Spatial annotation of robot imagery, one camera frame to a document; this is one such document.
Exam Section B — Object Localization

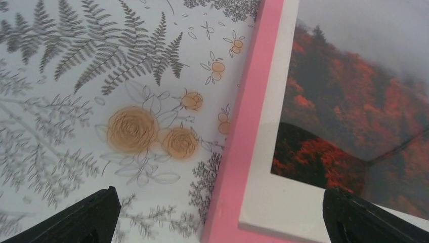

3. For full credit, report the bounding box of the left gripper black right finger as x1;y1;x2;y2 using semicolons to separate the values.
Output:
323;187;428;243

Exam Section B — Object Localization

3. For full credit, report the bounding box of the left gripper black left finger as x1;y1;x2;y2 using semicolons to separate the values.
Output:
4;186;121;243

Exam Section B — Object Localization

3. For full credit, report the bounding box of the pink wooden photo frame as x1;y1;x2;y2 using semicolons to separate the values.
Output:
202;1;428;242

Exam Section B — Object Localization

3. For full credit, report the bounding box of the autumn forest photo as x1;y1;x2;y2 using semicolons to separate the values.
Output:
271;1;428;219

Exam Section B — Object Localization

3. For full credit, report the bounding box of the floral patterned table mat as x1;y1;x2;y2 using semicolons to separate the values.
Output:
1;1;260;242

